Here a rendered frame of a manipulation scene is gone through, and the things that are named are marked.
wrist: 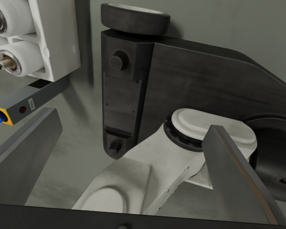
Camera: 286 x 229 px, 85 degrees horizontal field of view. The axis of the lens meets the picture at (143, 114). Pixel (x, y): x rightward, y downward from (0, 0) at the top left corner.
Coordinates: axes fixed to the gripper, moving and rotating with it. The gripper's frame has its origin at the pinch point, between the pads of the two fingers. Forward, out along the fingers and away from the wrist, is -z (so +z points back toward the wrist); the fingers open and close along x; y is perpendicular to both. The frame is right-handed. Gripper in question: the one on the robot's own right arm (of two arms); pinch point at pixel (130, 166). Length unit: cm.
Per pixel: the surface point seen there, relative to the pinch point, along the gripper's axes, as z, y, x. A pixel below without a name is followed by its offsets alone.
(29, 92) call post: -46, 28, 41
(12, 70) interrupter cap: -40, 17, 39
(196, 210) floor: -42, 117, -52
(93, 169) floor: -60, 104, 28
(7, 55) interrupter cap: -40, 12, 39
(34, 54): -45, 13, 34
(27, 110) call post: -41, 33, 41
